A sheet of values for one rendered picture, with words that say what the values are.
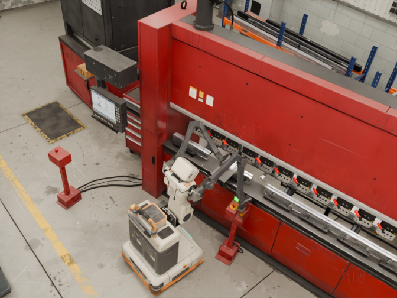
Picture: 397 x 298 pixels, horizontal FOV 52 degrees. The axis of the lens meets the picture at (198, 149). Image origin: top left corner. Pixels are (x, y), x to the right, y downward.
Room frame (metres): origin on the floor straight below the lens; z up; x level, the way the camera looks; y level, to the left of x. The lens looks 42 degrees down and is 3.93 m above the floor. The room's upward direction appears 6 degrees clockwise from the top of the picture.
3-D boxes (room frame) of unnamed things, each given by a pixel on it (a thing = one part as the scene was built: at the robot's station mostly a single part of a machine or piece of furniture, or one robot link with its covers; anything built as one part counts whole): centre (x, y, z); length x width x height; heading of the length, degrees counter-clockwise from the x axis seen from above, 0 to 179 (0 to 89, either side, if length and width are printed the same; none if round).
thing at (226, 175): (2.99, -0.29, 1.00); 0.26 x 0.18 x 0.01; 146
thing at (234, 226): (2.69, -0.46, 0.39); 0.05 x 0.05 x 0.54; 62
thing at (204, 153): (3.42, 0.08, 0.92); 0.50 x 0.06 x 0.10; 56
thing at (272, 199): (2.73, -0.85, 0.89); 0.30 x 0.05 x 0.03; 56
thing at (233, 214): (2.69, -0.46, 0.75); 0.20 x 0.16 x 0.18; 62
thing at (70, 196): (3.22, 1.54, 0.41); 0.25 x 0.20 x 0.83; 146
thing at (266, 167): (2.90, -0.69, 1.26); 0.15 x 0.09 x 0.17; 56
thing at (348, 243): (2.28, -1.51, 0.89); 0.30 x 0.05 x 0.03; 56
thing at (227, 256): (2.67, -0.45, 0.06); 0.25 x 0.20 x 0.12; 152
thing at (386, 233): (2.24, -1.68, 1.26); 0.15 x 0.09 x 0.17; 56
